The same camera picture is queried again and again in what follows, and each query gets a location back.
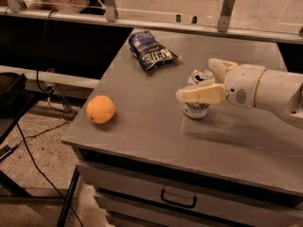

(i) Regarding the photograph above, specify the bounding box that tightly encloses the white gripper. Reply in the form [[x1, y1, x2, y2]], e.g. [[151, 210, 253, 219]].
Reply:
[[175, 58, 266, 109]]

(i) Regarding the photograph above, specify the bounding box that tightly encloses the white green 7up can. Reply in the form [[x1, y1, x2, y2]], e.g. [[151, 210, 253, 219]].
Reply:
[[183, 69, 214, 119]]

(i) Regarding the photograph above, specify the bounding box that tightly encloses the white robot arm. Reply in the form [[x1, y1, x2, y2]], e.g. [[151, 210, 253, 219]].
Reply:
[[175, 59, 303, 129]]

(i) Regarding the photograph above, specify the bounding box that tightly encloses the blue kettle chips bag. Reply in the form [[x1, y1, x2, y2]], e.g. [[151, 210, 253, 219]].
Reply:
[[128, 30, 178, 71]]

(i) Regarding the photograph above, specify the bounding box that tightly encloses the orange fruit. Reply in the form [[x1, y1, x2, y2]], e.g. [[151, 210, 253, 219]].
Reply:
[[86, 96, 116, 124]]

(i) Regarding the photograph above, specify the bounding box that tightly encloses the metal bracket right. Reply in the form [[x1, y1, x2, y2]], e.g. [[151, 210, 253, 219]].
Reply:
[[218, 0, 236, 32]]

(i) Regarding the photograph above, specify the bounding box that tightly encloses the grey drawer with black handle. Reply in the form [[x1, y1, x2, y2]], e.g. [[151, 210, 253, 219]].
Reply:
[[77, 161, 302, 227]]

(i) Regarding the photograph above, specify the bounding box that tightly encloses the metal bracket middle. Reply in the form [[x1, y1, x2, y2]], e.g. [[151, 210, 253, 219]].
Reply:
[[104, 0, 117, 22]]

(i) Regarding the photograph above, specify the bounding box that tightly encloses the black hanging cable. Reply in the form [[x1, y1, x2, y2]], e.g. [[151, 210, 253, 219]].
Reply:
[[35, 9, 77, 114]]

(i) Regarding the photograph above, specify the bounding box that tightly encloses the black cable on floor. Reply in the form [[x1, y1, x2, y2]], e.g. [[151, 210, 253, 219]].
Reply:
[[13, 111, 83, 227]]

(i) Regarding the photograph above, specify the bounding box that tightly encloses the black chair frame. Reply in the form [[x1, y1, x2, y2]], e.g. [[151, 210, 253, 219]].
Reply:
[[0, 72, 80, 227]]

